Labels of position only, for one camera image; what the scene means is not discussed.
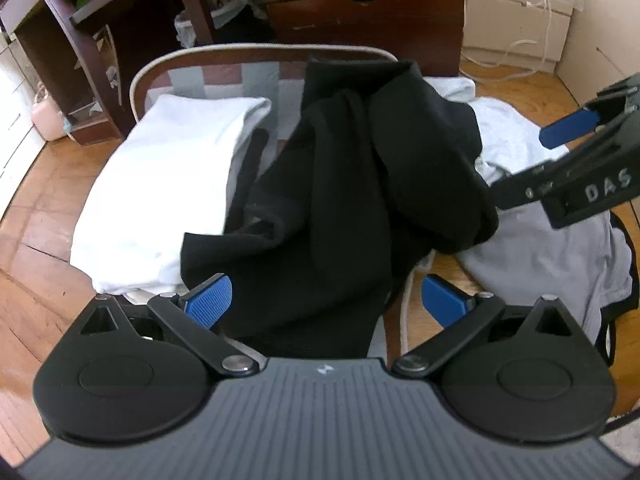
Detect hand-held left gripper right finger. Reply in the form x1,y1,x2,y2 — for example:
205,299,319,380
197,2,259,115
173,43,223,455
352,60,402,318
391,274,574,377

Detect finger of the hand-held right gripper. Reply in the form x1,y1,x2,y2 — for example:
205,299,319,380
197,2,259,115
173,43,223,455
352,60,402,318
489,109,640,211
540,74,640,152

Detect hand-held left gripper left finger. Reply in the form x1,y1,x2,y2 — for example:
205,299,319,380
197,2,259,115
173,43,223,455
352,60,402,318
79,274,262,377

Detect black garment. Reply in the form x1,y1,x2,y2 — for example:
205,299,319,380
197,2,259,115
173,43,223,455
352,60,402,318
181,57,501,358

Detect pale white shirt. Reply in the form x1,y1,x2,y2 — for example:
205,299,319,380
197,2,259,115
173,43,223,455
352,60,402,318
425,76,573,188

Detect grey t-shirt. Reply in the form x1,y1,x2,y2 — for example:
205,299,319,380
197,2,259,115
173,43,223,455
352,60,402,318
457,205,633,333

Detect cardboard box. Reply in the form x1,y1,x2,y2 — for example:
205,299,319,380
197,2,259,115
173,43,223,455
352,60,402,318
554,0,640,107

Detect white drawer cabinet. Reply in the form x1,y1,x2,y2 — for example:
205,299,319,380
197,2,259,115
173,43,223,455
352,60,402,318
461,0,573,75

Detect white folded garment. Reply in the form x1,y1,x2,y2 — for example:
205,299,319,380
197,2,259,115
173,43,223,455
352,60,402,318
70,94,273,295

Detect checked mat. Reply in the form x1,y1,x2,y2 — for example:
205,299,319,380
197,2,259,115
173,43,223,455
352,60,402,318
129,44,433,360

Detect dark wooden desk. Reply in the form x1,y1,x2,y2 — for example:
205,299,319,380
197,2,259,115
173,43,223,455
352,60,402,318
167,0,468,80

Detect pink container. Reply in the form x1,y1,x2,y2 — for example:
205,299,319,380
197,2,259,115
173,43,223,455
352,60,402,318
31,87,69,142

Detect black trash bin white liner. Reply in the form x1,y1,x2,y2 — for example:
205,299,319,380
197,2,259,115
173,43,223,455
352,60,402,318
174,0,277,47

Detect white cables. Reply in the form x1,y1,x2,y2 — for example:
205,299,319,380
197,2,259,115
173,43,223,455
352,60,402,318
462,0,588,81

